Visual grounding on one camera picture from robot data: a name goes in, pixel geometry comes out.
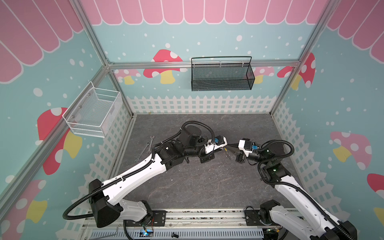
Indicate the silver combination wrench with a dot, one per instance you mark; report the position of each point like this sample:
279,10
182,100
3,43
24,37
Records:
148,146

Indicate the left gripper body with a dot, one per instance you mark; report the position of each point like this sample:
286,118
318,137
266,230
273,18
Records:
205,158

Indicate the white wire wall basket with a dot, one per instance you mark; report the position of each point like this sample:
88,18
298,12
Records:
93,112

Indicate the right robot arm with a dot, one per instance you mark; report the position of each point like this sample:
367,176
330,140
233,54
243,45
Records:
274,174

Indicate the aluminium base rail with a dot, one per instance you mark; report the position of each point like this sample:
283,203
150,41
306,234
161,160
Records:
170,219

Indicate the black mesh wall basket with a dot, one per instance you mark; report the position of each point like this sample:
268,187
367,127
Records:
222,73

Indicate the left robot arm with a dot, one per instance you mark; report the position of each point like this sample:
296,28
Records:
105,201

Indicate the white vented cable duct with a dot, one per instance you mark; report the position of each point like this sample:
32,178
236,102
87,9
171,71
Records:
197,234

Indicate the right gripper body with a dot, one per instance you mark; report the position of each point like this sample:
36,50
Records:
240,154

